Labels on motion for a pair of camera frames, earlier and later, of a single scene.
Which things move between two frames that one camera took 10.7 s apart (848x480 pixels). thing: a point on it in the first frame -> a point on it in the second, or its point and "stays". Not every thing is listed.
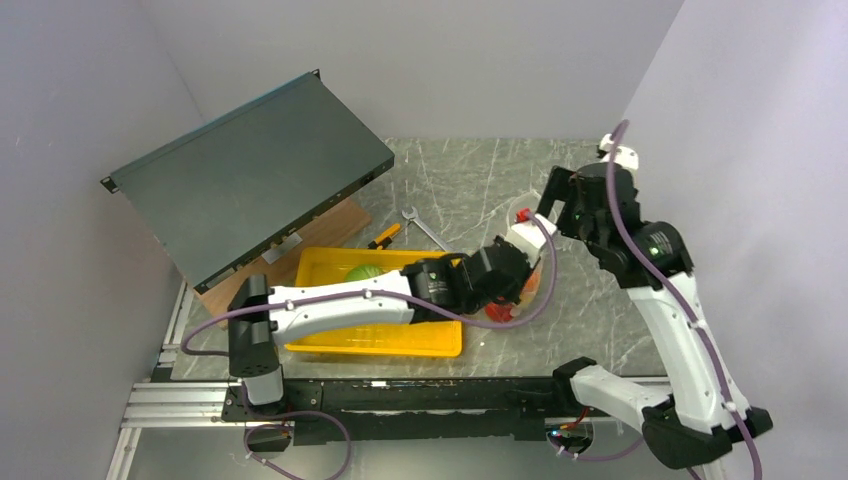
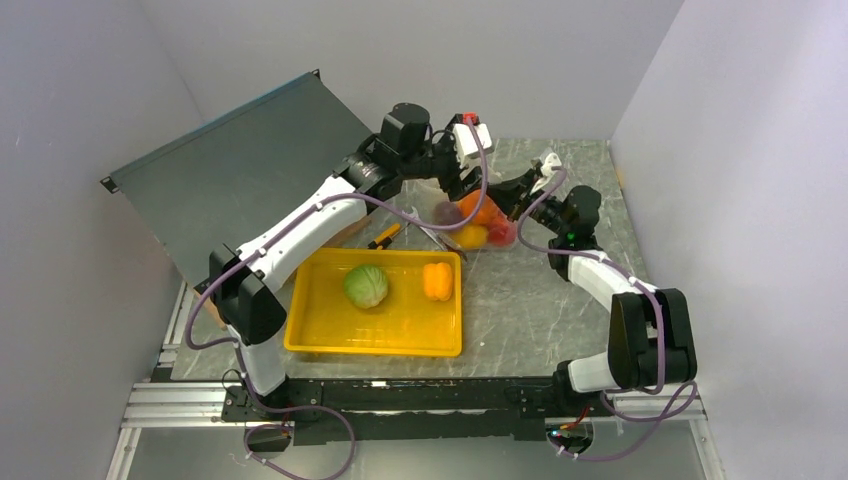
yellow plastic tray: (319, 265) stays
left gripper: (514, 293) -> (453, 184)
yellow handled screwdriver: (386, 237) stays
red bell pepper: (499, 311) -> (502, 232)
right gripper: (559, 187) -> (513, 197)
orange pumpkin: (532, 285) -> (467, 205)
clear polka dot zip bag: (525, 205) -> (491, 227)
